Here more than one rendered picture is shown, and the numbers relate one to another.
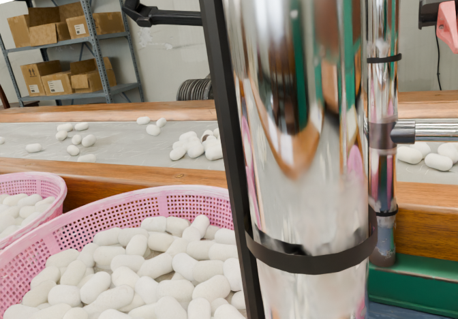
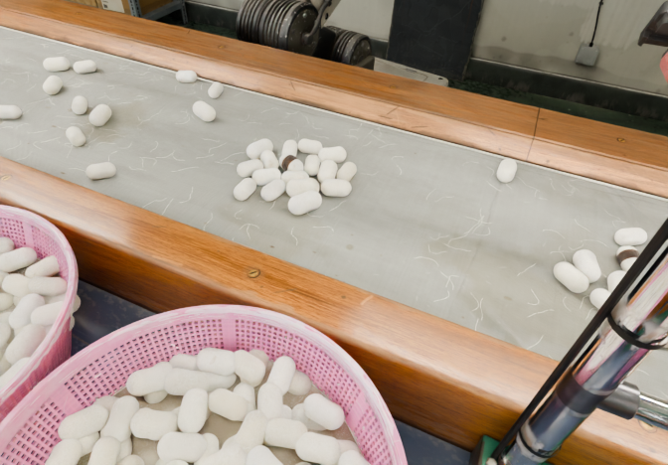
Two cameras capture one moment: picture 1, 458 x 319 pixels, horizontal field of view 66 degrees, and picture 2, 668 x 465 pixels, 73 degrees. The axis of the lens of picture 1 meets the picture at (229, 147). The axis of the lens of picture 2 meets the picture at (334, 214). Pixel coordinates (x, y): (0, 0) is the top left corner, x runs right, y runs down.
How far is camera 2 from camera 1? 0.21 m
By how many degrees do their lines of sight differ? 24
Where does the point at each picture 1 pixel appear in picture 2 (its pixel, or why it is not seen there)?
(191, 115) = (261, 83)
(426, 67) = not seen: outside the picture
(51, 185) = (49, 239)
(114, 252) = (162, 427)
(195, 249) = (277, 438)
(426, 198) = (594, 416)
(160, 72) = not seen: outside the picture
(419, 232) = (571, 452)
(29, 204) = (16, 264)
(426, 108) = (601, 165)
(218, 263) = not seen: outside the picture
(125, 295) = not seen: outside the picture
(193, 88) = (264, 14)
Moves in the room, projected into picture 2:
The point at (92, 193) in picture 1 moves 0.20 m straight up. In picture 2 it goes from (116, 261) to (30, 57)
